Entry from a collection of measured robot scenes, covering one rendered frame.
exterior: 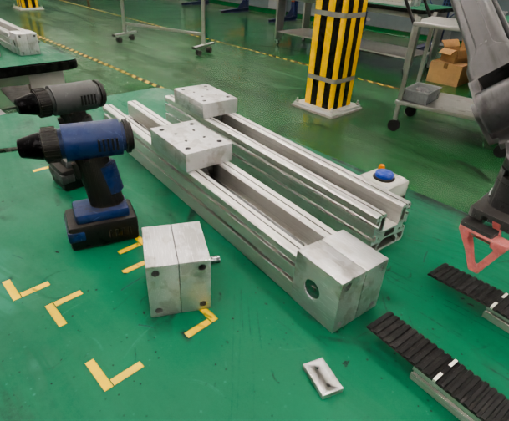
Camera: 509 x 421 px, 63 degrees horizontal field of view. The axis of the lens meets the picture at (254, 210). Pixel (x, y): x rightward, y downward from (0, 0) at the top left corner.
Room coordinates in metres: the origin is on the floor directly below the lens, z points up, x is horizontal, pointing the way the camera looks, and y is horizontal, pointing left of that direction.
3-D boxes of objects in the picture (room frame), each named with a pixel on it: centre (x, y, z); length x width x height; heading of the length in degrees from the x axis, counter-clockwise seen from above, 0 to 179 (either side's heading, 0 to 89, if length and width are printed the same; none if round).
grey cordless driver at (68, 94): (0.81, 0.42, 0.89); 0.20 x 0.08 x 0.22; 135
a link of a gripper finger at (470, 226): (0.48, -0.34, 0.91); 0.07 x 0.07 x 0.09; 40
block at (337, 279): (0.49, -0.14, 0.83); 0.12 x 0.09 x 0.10; 129
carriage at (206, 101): (1.14, 0.16, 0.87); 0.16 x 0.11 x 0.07; 39
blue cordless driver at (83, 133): (0.61, 0.30, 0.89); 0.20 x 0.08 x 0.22; 118
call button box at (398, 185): (0.81, -0.27, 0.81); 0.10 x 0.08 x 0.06; 129
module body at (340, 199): (0.95, 0.00, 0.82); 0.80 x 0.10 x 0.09; 39
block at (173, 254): (0.49, 0.10, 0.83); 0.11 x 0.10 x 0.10; 108
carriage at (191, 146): (0.83, 0.15, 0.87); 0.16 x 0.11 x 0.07; 39
